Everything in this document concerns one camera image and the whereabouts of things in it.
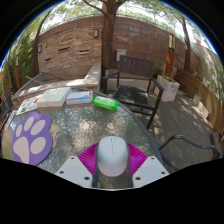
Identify slanted thin tree trunk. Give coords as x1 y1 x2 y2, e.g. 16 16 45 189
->
179 16 193 73
32 8 56 77

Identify white flat box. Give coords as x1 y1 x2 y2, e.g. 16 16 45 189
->
35 88 58 108
46 87 72 108

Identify colourful picture sheet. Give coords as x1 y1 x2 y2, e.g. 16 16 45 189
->
15 93 44 116

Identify grey wall utility box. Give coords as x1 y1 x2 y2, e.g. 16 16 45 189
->
115 49 127 63

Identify black slatted metal armchair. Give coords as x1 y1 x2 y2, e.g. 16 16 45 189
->
101 55 165 130

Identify wooden lamp post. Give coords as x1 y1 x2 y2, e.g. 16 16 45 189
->
13 54 22 89
165 33 177 78

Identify white computer mouse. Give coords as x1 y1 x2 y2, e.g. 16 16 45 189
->
96 135 130 178

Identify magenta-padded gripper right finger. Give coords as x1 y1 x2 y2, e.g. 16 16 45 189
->
125 143 170 189

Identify small white and blue box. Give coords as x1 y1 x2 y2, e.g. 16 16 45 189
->
65 90 94 106

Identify black mesh-back chair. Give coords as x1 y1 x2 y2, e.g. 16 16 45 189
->
0 87 14 121

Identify large tree trunk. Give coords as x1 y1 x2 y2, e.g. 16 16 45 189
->
100 0 118 73

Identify raised stone basin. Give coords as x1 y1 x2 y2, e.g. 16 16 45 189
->
11 63 103 101

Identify purple paw-shaped mouse pad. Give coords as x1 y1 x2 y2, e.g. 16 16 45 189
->
11 111 54 166

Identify white square planter box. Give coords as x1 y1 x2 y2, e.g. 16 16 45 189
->
153 74 181 103

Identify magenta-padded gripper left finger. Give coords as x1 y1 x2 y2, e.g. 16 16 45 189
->
54 142 101 189

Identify green wipes pack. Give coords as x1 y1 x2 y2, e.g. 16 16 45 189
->
92 95 120 111

